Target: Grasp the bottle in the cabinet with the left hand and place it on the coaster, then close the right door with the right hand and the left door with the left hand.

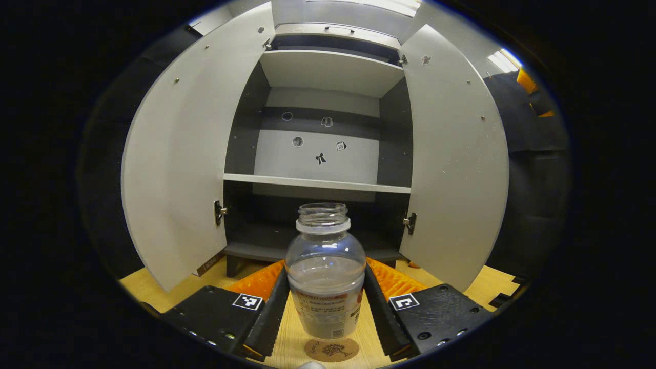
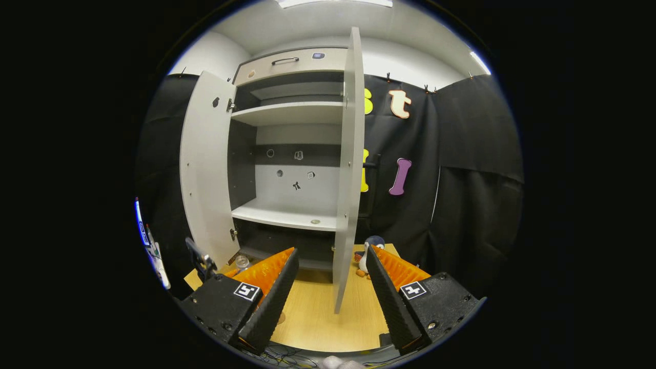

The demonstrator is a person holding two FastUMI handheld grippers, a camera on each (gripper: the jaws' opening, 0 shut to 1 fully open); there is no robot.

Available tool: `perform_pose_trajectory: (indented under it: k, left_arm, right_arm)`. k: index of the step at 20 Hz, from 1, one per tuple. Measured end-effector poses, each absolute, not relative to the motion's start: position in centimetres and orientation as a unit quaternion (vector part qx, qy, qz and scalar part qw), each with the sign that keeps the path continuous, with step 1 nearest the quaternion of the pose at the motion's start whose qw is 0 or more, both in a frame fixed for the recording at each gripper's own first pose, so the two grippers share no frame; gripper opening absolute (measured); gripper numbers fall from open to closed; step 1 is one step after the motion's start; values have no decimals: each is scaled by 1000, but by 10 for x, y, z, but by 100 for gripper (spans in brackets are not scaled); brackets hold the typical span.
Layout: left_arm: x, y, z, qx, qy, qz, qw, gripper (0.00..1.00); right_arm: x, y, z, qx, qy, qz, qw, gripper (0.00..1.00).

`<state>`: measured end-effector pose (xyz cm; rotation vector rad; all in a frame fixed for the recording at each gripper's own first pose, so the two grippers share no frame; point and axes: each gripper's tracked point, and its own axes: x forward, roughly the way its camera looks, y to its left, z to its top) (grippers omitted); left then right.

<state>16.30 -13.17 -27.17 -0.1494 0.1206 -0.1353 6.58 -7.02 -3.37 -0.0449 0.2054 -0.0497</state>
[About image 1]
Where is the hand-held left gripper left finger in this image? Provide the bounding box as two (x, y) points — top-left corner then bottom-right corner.
(161, 260), (291, 362)

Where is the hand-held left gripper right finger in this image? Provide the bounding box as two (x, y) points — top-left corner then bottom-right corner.
(364, 257), (495, 362)

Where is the round brown cork coaster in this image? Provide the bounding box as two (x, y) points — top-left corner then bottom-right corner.
(304, 336), (360, 363)

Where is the clear plastic bottle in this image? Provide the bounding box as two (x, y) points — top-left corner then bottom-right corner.
(284, 203), (367, 340)

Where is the light grey cabinet door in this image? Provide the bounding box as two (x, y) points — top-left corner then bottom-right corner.
(120, 2), (277, 293)
(399, 24), (510, 293)

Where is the small ceiling light panel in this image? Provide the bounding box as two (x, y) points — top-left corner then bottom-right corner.
(487, 49), (523, 72)

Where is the brown book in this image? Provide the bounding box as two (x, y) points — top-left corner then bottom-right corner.
(196, 250), (226, 277)

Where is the black backdrop cloth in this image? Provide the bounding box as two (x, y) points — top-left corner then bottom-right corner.
(77, 23), (572, 280)

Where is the large ceiling light panel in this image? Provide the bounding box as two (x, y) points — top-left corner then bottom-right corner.
(354, 0), (422, 17)

